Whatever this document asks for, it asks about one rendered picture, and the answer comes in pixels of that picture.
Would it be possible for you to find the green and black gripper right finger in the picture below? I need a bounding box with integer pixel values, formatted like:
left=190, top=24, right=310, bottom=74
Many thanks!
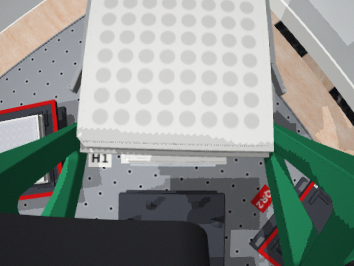
left=264, top=123, right=354, bottom=266

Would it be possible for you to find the red-framed dark grey rectangular nest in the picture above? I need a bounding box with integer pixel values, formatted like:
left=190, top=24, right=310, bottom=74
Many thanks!
left=0, top=99, right=67, bottom=200

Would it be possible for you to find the grey perforated base plate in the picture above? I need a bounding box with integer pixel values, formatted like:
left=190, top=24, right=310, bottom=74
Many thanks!
left=0, top=14, right=315, bottom=266

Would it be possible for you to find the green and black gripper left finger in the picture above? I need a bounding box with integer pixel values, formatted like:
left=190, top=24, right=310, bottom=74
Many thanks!
left=0, top=122, right=87, bottom=218

